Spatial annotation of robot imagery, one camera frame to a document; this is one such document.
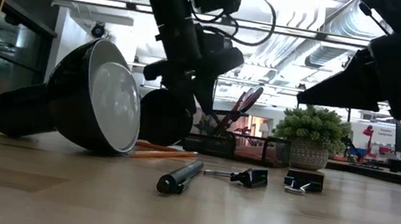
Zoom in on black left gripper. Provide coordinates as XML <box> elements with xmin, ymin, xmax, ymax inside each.
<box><xmin>138</xmin><ymin>18</ymin><xmax>249</xmax><ymax>120</ymax></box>

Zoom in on red-handled scissors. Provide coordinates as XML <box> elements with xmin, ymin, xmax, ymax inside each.
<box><xmin>216</xmin><ymin>81</ymin><xmax>266</xmax><ymax>141</ymax></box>

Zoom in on yellow pencil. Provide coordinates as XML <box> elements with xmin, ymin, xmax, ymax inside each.
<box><xmin>129</xmin><ymin>142</ymin><xmax>199</xmax><ymax>168</ymax></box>

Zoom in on pink sticky note pad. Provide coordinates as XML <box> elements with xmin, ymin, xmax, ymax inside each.
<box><xmin>234</xmin><ymin>143</ymin><xmax>266</xmax><ymax>163</ymax></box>

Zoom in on short black marker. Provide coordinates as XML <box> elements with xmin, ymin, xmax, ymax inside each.
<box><xmin>154</xmin><ymin>154</ymin><xmax>206</xmax><ymax>200</ymax></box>

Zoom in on black binder clip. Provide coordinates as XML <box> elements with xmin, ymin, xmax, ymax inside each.
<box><xmin>282</xmin><ymin>166</ymin><xmax>326</xmax><ymax>199</ymax></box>
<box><xmin>202</xmin><ymin>161</ymin><xmax>271</xmax><ymax>192</ymax></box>

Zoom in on black mesh desk organizer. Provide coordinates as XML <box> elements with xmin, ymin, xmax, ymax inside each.
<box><xmin>181</xmin><ymin>103</ymin><xmax>296</xmax><ymax>170</ymax></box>

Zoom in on red background lamp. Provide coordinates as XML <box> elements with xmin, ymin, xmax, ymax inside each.
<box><xmin>358</xmin><ymin>124</ymin><xmax>376</xmax><ymax>160</ymax></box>

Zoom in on green artificial potted plant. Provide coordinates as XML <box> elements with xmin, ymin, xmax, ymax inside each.
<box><xmin>267</xmin><ymin>100</ymin><xmax>356</xmax><ymax>177</ymax></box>

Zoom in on black desk lamp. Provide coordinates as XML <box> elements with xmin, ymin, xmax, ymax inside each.
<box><xmin>0</xmin><ymin>23</ymin><xmax>204</xmax><ymax>166</ymax></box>

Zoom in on dark shelving unit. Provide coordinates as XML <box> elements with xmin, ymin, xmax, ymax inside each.
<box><xmin>0</xmin><ymin>0</ymin><xmax>63</xmax><ymax>130</ymax></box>

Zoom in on black left wrist camera cable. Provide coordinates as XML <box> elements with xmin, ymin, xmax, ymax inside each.
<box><xmin>191</xmin><ymin>0</ymin><xmax>280</xmax><ymax>51</ymax></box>

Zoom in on black dome camera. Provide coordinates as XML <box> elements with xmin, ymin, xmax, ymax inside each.
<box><xmin>90</xmin><ymin>21</ymin><xmax>107</xmax><ymax>40</ymax></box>

